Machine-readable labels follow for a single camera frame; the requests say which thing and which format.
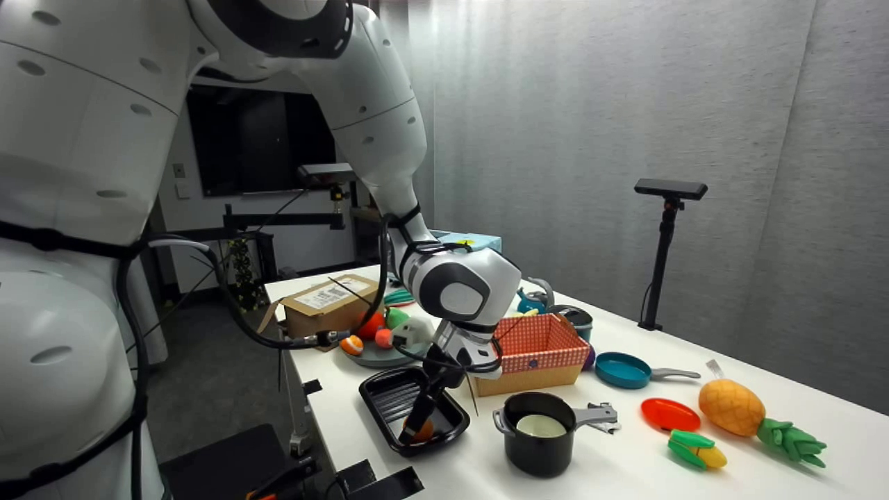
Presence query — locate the black metal mounting rail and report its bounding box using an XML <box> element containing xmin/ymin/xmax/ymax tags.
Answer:
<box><xmin>151</xmin><ymin>207</ymin><xmax>359</xmax><ymax>255</ymax></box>

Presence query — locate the black grey stereo camera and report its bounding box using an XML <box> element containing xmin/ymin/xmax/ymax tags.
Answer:
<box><xmin>298</xmin><ymin>161</ymin><xmax>359</xmax><ymax>186</ymax></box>

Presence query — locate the plush pineapple toy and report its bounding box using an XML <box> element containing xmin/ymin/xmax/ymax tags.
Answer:
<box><xmin>695</xmin><ymin>359</ymin><xmax>828</xmax><ymax>470</ymax></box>

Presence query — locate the orange checkered paper box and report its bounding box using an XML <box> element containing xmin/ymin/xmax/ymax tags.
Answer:
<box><xmin>476</xmin><ymin>311</ymin><xmax>592</xmax><ymax>400</ymax></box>

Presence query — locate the black tripod pole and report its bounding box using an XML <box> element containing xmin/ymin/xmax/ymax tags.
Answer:
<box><xmin>635</xmin><ymin>198</ymin><xmax>688</xmax><ymax>334</ymax></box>

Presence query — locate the black pot cream inside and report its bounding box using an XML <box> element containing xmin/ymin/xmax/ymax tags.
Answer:
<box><xmin>492</xmin><ymin>388</ymin><xmax>623</xmax><ymax>481</ymax></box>

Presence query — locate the teal toy frying pan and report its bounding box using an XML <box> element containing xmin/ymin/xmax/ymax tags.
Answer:
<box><xmin>592</xmin><ymin>350</ymin><xmax>703</xmax><ymax>391</ymax></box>

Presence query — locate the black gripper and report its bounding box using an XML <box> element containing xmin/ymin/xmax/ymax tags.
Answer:
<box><xmin>402</xmin><ymin>342</ymin><xmax>476</xmax><ymax>435</ymax></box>

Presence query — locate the teal toy kettle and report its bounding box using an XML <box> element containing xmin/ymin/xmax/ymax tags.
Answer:
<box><xmin>516</xmin><ymin>274</ymin><xmax>559</xmax><ymax>317</ymax></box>

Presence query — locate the black wall monitor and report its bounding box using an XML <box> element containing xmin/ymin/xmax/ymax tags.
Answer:
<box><xmin>183</xmin><ymin>81</ymin><xmax>339</xmax><ymax>199</ymax></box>

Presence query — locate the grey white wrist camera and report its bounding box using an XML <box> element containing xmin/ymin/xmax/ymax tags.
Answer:
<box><xmin>391</xmin><ymin>314</ymin><xmax>441</xmax><ymax>359</ymax></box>

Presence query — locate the orange toy peach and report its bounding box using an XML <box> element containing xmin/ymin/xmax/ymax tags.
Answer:
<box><xmin>337</xmin><ymin>330</ymin><xmax>366</xmax><ymax>360</ymax></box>

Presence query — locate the black plastic food tray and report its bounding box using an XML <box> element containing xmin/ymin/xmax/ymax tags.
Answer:
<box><xmin>356</xmin><ymin>363</ymin><xmax>471</xmax><ymax>457</ymax></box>

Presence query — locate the brown cardboard box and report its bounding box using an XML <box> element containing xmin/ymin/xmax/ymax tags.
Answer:
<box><xmin>276</xmin><ymin>273</ymin><xmax>384</xmax><ymax>342</ymax></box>

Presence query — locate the black stereo camera bar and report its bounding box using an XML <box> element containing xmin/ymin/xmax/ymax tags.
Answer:
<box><xmin>633</xmin><ymin>177</ymin><xmax>712</xmax><ymax>203</ymax></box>

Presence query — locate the plush corn cob toy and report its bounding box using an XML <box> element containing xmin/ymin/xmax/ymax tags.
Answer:
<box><xmin>665</xmin><ymin>428</ymin><xmax>730</xmax><ymax>473</ymax></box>

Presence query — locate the red toy apple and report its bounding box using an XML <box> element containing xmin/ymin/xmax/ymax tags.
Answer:
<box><xmin>356</xmin><ymin>307</ymin><xmax>385</xmax><ymax>343</ymax></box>

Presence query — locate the red round toy plate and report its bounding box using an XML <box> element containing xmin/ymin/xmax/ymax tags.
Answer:
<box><xmin>638</xmin><ymin>393</ymin><xmax>703</xmax><ymax>435</ymax></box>

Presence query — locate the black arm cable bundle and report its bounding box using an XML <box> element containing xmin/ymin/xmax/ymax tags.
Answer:
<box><xmin>0</xmin><ymin>205</ymin><xmax>467</xmax><ymax>500</ymax></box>

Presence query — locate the black tape patch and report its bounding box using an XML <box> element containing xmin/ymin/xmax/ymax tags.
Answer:
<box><xmin>360</xmin><ymin>467</ymin><xmax>427</xmax><ymax>500</ymax></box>
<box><xmin>334</xmin><ymin>457</ymin><xmax>381</xmax><ymax>495</ymax></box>

